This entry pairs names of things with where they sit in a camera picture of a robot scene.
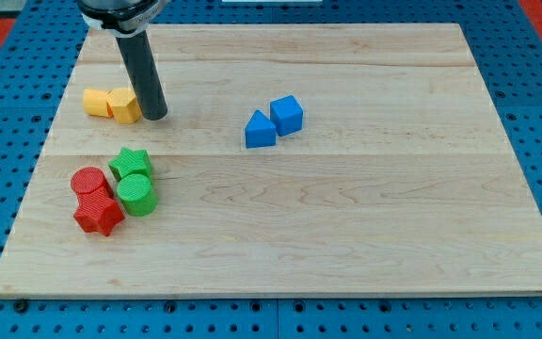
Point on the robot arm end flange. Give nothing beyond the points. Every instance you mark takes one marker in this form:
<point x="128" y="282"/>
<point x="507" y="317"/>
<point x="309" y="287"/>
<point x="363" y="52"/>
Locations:
<point x="121" y="18"/>

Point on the blue triangle block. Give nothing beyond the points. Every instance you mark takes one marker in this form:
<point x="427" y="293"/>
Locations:
<point x="260" y="131"/>

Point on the green star block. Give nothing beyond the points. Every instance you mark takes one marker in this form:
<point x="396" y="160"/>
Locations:
<point x="129" y="162"/>

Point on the red star block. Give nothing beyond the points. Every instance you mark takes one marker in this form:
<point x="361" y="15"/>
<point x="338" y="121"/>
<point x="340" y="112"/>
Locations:
<point x="97" y="212"/>

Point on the wooden board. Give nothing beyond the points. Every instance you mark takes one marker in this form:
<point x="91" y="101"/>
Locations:
<point x="402" y="182"/>

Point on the blue cube block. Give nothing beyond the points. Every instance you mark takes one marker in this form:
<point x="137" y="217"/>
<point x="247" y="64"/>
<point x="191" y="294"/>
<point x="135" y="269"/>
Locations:
<point x="287" y="114"/>

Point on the green cylinder block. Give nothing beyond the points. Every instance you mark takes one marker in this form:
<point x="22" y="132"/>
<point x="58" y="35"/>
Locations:
<point x="137" y="195"/>

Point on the yellow hexagon block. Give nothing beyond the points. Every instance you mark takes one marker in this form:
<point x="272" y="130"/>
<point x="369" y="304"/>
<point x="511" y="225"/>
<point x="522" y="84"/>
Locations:
<point x="124" y="105"/>

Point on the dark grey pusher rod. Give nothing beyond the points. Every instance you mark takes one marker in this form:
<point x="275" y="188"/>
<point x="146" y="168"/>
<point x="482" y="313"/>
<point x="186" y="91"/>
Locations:
<point x="139" y="63"/>

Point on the red cylinder block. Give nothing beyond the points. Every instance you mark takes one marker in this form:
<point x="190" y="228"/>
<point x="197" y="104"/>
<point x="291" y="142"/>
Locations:
<point x="91" y="181"/>

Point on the yellow square block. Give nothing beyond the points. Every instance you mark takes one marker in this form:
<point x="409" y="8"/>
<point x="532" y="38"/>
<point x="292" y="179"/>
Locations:
<point x="95" y="103"/>

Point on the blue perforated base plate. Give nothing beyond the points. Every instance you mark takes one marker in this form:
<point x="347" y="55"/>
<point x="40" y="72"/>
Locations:
<point x="36" y="63"/>

